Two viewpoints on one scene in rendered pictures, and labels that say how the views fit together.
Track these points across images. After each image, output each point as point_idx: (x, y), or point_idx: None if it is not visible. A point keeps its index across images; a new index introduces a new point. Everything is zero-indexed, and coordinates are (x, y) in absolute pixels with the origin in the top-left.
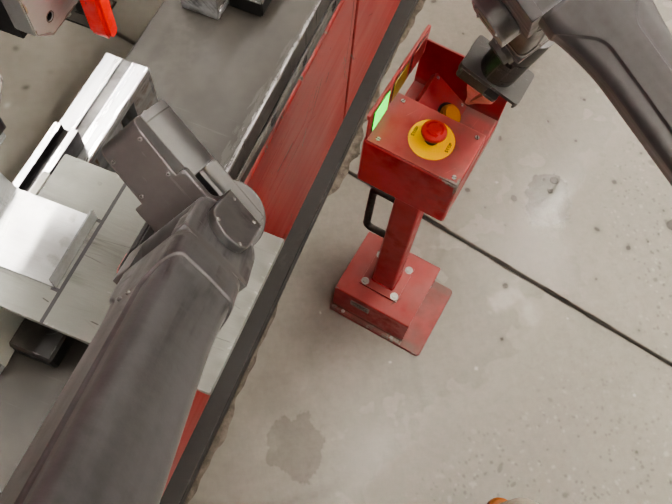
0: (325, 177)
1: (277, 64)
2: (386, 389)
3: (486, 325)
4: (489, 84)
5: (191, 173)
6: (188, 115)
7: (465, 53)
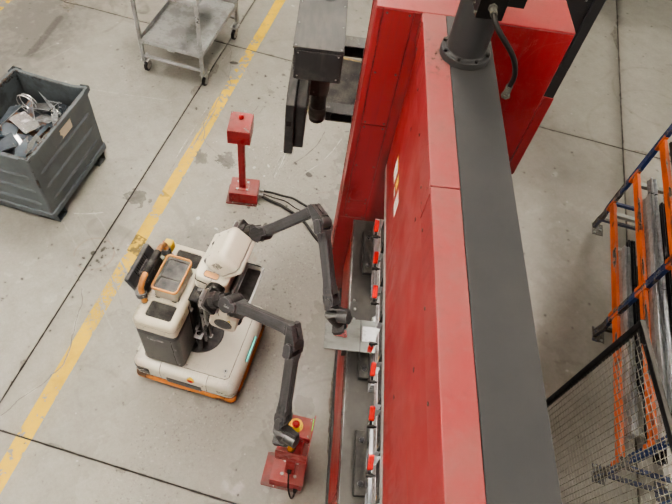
0: None
1: (345, 416)
2: None
3: (243, 473)
4: None
5: (336, 310)
6: (361, 393)
7: None
